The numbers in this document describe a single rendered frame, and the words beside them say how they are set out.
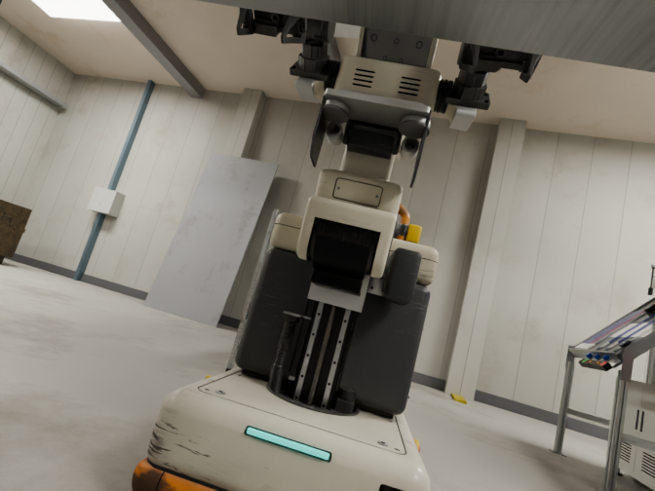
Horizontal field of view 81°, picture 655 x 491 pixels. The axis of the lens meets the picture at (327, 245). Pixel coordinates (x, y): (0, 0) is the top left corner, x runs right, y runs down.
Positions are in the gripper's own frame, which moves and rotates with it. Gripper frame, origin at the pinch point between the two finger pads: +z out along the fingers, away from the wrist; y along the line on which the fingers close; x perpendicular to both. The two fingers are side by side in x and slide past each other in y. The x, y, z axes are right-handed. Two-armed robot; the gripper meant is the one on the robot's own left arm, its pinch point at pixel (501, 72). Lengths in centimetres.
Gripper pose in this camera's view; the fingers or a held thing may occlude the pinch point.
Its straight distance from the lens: 77.3
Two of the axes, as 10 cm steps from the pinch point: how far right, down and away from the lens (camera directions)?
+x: -0.2, 6.1, 7.9
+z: -2.6, 7.6, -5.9
